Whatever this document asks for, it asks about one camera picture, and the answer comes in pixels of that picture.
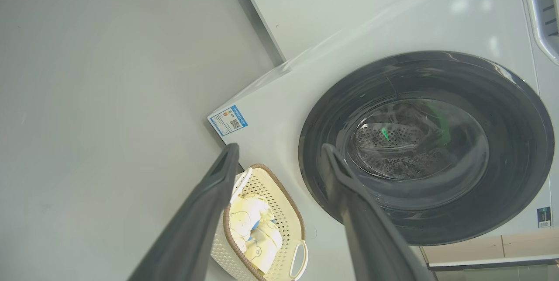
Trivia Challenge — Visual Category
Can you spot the blue energy label sticker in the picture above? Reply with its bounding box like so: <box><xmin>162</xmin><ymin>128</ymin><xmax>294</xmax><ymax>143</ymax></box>
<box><xmin>209</xmin><ymin>105</ymin><xmax>248</xmax><ymax>137</ymax></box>

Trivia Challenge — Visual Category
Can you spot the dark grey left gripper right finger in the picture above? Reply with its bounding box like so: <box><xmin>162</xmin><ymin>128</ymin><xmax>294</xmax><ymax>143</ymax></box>
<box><xmin>321</xmin><ymin>143</ymin><xmax>437</xmax><ymax>281</ymax></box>

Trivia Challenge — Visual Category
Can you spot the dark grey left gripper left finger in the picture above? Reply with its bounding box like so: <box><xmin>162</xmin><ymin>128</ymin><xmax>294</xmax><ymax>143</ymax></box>
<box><xmin>127</xmin><ymin>143</ymin><xmax>241</xmax><ymax>281</ymax></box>

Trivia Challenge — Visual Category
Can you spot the light wooden cabinet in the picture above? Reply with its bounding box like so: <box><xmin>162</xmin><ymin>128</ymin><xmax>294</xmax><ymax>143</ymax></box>
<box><xmin>421</xmin><ymin>228</ymin><xmax>559</xmax><ymax>281</ymax></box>

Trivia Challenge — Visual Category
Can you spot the white washing machine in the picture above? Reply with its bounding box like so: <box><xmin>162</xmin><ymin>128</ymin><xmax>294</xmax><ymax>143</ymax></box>
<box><xmin>207</xmin><ymin>0</ymin><xmax>559</xmax><ymax>281</ymax></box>

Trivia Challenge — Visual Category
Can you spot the small dark label sticker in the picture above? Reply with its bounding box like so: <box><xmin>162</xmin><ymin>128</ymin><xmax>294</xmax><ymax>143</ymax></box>
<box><xmin>537</xmin><ymin>206</ymin><xmax>552</xmax><ymax>229</ymax></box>

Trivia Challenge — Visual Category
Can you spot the round glass washing machine door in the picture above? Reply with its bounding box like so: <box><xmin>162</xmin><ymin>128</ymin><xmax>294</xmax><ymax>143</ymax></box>
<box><xmin>298</xmin><ymin>51</ymin><xmax>555</xmax><ymax>246</ymax></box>

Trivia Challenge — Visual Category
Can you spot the cream perforated laundry basket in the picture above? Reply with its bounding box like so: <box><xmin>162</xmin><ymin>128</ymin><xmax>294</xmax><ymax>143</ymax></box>
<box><xmin>210</xmin><ymin>163</ymin><xmax>309</xmax><ymax>281</ymax></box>

